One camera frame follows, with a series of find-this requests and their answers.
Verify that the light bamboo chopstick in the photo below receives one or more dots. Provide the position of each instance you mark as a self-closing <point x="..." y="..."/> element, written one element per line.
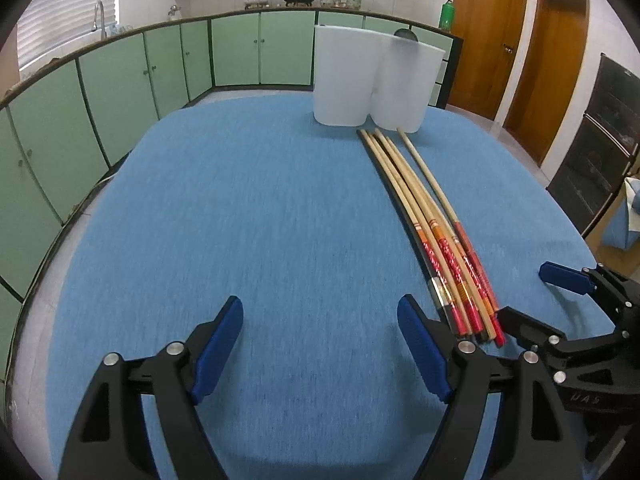
<point x="467" y="292"/>

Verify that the chopstick with red end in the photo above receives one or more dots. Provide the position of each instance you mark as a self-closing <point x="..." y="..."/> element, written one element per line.
<point x="428" y="246"/>

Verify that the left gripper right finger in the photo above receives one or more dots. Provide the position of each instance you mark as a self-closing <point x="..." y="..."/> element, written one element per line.
<point x="504" y="418"/>

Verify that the white window blind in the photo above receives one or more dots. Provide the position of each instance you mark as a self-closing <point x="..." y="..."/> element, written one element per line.
<point x="47" y="24"/>

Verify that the green bottle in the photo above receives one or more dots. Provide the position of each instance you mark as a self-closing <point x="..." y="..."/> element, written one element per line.
<point x="446" y="17"/>

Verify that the chopstick with orange band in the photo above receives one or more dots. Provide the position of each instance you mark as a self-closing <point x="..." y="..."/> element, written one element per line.
<point x="466" y="305"/>

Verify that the small kettle on counter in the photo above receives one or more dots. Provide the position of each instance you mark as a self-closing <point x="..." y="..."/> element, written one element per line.
<point x="173" y="13"/>

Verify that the green lower kitchen cabinets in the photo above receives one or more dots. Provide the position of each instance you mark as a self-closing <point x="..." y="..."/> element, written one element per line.
<point x="68" y="126"/>

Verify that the black glass cabinet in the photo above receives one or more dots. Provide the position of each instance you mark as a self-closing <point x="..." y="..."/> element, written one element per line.
<point x="604" y="148"/>

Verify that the chrome sink faucet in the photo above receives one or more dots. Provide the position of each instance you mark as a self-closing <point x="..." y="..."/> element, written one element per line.
<point x="98" y="24"/>

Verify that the brown wooden door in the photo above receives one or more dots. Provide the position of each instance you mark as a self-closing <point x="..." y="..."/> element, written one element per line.
<point x="490" y="31"/>
<point x="550" y="74"/>

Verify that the white utensil holder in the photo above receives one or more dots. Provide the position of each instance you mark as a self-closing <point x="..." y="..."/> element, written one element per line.
<point x="362" y="75"/>

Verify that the blue table mat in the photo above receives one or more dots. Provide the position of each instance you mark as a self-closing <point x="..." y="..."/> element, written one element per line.
<point x="253" y="198"/>

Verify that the glass jars on counter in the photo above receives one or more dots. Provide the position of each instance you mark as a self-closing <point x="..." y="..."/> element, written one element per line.
<point x="341" y="4"/>

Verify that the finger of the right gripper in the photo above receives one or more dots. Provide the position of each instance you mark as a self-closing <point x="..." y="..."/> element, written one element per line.
<point x="528" y="331"/>
<point x="605" y="286"/>

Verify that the black chopstick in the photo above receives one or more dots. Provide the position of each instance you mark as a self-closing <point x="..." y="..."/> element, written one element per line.
<point x="446" y="311"/>

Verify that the dark red chopstick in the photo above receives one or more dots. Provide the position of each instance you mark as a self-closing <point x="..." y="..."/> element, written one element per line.
<point x="455" y="225"/>

